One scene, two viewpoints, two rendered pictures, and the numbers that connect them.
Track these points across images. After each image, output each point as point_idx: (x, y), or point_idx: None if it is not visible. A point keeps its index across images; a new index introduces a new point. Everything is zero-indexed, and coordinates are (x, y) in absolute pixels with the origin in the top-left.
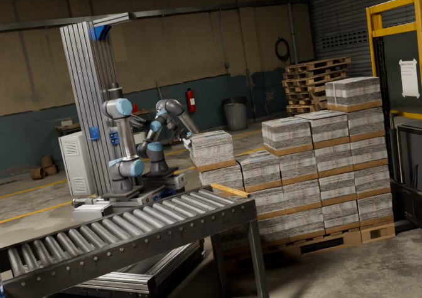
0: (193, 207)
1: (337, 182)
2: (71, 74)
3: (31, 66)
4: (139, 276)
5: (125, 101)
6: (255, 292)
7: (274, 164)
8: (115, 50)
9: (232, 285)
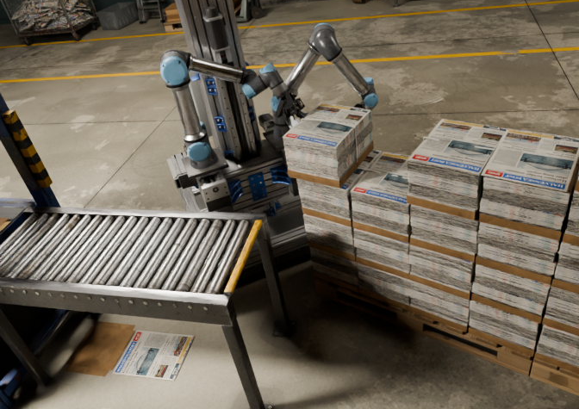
0: (177, 263)
1: (510, 285)
2: None
3: None
4: None
5: (171, 65)
6: (311, 350)
7: (400, 212)
8: None
9: (307, 318)
